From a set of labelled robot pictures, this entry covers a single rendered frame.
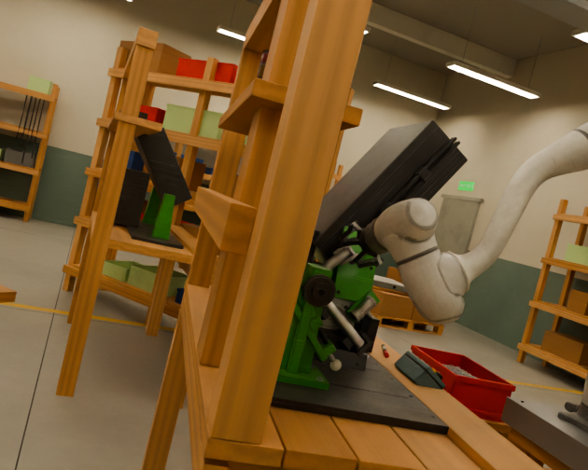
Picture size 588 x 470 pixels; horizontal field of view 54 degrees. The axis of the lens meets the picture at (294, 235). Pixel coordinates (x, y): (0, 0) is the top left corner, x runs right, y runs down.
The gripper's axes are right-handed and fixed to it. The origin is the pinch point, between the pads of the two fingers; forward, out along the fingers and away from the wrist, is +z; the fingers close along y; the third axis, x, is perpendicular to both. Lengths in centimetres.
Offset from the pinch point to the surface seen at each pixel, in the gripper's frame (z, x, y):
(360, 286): 4.7, -0.6, -10.5
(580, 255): 394, -470, -193
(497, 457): -40, 18, -49
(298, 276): -54, 37, 5
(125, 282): 383, 1, 66
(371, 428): -29, 33, -31
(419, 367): -0.2, 0.6, -37.8
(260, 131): -26.6, 14.4, 35.9
